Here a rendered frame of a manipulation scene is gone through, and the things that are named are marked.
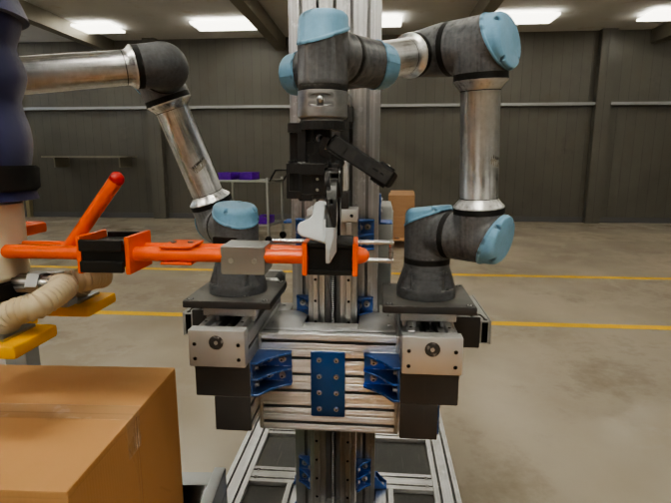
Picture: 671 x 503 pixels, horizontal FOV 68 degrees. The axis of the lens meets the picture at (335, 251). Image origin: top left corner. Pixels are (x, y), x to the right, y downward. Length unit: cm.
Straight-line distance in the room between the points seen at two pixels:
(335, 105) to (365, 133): 65
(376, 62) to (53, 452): 77
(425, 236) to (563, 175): 1079
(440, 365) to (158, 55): 94
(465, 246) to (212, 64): 1109
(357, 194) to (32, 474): 97
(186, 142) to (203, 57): 1076
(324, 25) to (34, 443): 76
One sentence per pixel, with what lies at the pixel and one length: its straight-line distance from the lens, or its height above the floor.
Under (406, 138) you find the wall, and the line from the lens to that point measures 1128.
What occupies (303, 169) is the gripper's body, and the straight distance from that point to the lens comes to 74.
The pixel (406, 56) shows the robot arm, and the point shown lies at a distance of 111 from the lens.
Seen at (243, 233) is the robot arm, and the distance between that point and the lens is 127.
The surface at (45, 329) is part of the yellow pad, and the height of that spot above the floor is 113.
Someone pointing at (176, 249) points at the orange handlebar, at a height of 125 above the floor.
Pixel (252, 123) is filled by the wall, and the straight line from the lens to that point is 1164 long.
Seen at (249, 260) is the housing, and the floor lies 123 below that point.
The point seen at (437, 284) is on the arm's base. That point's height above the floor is 108.
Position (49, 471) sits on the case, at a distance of 87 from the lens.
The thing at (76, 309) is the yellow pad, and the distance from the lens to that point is 99.
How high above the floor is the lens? 138
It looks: 11 degrees down
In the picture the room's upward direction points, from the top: straight up
